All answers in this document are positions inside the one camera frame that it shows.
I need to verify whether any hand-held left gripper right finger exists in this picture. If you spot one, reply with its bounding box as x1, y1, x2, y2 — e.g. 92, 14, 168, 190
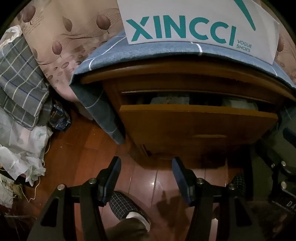
171, 157, 269, 241

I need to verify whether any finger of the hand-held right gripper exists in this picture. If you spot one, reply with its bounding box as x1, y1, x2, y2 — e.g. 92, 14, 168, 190
255, 139, 278, 179
280, 127, 296, 183

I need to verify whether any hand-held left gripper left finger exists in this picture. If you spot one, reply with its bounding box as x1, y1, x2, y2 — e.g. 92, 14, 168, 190
26, 156, 122, 241

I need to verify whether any white cardboard shoe box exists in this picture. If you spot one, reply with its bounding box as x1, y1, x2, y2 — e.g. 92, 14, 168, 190
116, 0, 280, 65

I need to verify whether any person's left leg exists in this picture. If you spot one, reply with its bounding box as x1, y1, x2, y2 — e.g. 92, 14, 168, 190
109, 191, 151, 232

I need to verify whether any person's leg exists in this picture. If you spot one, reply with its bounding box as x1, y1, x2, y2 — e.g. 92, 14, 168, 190
231, 174, 246, 193
109, 191, 151, 232

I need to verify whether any person's right leg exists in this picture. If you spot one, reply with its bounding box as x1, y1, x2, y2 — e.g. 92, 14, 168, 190
231, 174, 246, 193

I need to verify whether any brown fuzzy slipper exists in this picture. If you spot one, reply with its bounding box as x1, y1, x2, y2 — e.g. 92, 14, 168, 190
104, 218, 148, 241

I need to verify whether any blue printed packet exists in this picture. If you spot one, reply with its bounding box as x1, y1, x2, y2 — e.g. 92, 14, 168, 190
47, 104, 71, 132

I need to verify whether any wooden nightstand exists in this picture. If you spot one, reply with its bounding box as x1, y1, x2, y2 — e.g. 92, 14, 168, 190
80, 58, 296, 167

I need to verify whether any white crumpled plastic sheet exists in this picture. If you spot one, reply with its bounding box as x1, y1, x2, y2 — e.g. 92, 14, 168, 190
0, 108, 54, 209

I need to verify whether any blue checked cloth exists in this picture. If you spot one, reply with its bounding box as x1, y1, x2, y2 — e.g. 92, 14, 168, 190
69, 30, 296, 144

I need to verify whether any grey plaid cloth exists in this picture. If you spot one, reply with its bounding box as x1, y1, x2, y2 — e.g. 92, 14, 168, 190
0, 35, 52, 129

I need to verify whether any beige leaf-print curtain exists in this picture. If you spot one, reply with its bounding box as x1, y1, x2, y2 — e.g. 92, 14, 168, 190
14, 0, 296, 121

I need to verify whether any white plastic bag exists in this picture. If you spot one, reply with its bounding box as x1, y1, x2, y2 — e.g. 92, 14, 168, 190
0, 25, 23, 47

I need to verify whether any thin white cord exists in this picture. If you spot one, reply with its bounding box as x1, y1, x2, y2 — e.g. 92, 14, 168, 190
18, 137, 52, 203

